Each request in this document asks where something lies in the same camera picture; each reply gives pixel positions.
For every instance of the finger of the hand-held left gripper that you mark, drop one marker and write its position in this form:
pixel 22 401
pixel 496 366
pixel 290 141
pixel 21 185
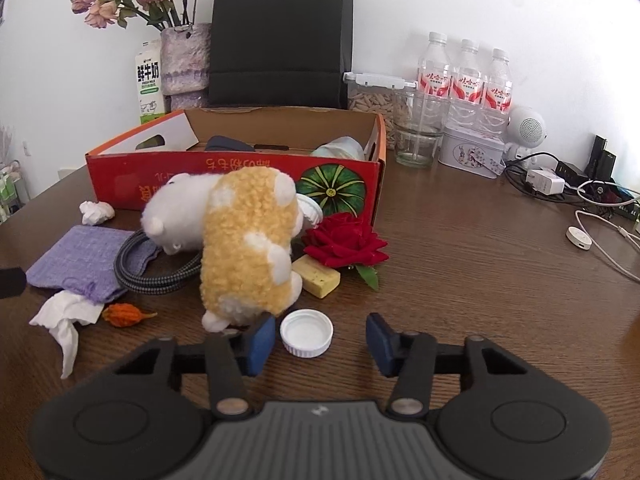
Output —
pixel 12 284

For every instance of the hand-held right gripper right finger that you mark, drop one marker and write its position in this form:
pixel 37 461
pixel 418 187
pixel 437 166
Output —
pixel 380 347

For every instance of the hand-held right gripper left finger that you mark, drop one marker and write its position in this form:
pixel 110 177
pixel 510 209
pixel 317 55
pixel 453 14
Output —
pixel 260 347

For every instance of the white plastic jar lid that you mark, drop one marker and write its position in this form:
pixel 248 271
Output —
pixel 306 332
pixel 311 210

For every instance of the white tissue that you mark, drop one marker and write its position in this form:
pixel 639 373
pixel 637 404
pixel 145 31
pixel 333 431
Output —
pixel 65 320

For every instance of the purple cloth pouch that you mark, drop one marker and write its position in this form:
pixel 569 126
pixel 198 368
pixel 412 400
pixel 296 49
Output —
pixel 75 255

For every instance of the yellow cheese block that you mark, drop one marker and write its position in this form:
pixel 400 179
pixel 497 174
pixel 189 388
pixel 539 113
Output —
pixel 317 277

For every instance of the white yellow plush toy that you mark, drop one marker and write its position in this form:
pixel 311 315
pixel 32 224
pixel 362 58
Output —
pixel 245 240

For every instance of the small orange bitter gourd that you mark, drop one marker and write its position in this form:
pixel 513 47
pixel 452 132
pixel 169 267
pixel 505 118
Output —
pixel 122 315

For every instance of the red cardboard box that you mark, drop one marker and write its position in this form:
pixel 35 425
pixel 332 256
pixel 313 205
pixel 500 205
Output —
pixel 125 180

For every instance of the clear seed container white lid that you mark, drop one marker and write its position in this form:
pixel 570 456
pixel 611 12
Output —
pixel 370 97

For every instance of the crumpled white tissue ball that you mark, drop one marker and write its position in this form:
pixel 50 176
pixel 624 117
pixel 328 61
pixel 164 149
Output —
pixel 95 212

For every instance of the red rose flower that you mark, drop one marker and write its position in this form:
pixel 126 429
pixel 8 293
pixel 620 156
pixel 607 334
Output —
pixel 345 242

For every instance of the pale green plastic bundle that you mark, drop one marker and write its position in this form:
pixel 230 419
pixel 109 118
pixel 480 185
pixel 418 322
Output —
pixel 340 149

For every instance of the clear glass cup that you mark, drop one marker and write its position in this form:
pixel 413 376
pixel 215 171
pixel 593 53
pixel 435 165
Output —
pixel 415 145

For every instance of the dark blue cloth item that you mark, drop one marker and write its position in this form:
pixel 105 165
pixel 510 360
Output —
pixel 227 144

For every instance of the white printed tin box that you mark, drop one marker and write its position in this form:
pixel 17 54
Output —
pixel 470 152

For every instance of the white power adapter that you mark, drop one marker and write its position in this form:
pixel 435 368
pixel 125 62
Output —
pixel 545 180

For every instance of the white green milk carton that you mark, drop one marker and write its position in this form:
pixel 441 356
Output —
pixel 149 85

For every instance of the white round speaker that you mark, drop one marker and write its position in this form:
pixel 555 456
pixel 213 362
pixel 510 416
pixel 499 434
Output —
pixel 527 127

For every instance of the purple mottled vase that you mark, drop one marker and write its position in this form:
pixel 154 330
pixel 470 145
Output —
pixel 185 60

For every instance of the black charger dock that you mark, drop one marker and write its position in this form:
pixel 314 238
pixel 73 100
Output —
pixel 602 157

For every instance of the black paper bag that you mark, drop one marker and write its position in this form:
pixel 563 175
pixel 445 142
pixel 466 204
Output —
pixel 280 35

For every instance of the white wall outlet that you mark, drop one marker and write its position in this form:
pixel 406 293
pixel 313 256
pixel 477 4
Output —
pixel 64 173

